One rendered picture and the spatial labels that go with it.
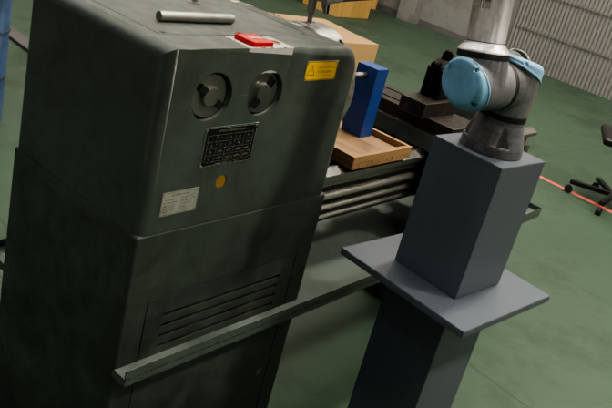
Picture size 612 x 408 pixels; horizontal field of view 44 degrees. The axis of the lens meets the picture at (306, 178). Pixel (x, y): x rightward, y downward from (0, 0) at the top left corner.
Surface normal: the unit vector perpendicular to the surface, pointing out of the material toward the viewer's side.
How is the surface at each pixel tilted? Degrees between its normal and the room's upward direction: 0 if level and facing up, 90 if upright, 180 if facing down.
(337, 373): 0
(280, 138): 90
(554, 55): 90
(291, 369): 0
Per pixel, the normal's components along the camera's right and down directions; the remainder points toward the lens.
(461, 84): -0.76, 0.20
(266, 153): 0.72, 0.41
